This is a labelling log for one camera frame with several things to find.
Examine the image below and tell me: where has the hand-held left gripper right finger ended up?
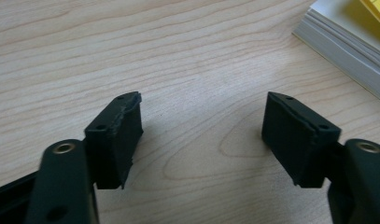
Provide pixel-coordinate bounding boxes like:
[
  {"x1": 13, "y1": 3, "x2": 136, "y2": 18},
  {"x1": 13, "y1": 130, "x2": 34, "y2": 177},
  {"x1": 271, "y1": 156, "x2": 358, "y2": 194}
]
[{"x1": 260, "y1": 91, "x2": 343, "y2": 189}]

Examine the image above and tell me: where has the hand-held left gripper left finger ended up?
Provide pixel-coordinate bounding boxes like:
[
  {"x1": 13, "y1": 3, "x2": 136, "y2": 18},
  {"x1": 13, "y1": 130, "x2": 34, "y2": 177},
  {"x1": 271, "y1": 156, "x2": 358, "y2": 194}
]
[{"x1": 84, "y1": 91, "x2": 145, "y2": 190}]

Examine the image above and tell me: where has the thick white book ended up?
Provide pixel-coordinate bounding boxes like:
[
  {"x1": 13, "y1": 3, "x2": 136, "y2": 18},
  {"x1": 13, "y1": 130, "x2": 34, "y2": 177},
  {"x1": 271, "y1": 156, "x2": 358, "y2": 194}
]
[{"x1": 291, "y1": 0, "x2": 380, "y2": 105}]

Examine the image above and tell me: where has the yellow paper sheet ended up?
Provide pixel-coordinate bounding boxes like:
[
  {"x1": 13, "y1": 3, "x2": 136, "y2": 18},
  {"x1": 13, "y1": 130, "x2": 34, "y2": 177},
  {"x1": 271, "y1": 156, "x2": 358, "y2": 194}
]
[{"x1": 359, "y1": 0, "x2": 380, "y2": 31}]

